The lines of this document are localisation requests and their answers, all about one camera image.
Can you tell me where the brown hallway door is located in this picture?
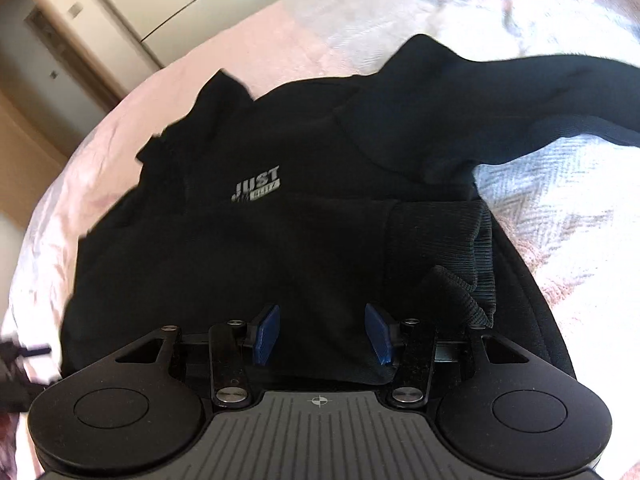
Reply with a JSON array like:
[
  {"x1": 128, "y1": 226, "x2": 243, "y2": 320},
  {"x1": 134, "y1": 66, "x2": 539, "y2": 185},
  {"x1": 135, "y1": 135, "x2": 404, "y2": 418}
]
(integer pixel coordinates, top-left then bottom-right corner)
[{"x1": 22, "y1": 2, "x2": 126, "y2": 111}]

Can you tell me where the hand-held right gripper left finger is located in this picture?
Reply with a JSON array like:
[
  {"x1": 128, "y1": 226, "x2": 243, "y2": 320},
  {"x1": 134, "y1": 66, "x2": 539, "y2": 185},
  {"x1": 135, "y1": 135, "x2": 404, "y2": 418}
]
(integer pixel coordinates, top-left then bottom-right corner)
[{"x1": 114, "y1": 304, "x2": 282, "y2": 409}]

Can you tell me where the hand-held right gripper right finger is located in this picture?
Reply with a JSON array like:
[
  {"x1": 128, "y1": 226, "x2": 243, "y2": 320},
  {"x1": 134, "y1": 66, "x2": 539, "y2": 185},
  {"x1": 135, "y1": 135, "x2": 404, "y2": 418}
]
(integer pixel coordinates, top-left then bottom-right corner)
[{"x1": 364, "y1": 302, "x2": 532, "y2": 407}]

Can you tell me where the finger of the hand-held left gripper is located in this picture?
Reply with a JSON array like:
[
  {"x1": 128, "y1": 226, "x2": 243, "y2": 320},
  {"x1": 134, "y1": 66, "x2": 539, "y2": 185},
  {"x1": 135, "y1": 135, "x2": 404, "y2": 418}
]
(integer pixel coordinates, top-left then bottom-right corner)
[{"x1": 0, "y1": 340, "x2": 53, "y2": 362}]

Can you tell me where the white panelled wardrobe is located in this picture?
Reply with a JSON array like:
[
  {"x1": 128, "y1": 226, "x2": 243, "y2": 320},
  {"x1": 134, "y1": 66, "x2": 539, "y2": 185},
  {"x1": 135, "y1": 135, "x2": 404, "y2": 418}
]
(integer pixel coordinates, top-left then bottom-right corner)
[{"x1": 0, "y1": 0, "x2": 301, "y2": 96}]

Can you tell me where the light wooden door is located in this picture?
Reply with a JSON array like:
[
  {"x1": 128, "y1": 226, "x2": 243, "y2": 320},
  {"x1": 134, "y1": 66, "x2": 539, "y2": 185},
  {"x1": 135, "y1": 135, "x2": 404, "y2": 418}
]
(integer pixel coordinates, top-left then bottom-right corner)
[{"x1": 0, "y1": 85, "x2": 71, "y2": 232}]

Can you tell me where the black sweatshirt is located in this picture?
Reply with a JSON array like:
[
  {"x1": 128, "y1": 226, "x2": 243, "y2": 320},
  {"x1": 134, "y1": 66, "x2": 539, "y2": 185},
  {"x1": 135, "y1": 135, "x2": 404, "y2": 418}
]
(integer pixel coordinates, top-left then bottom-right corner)
[{"x1": 60, "y1": 34, "x2": 640, "y2": 396}]

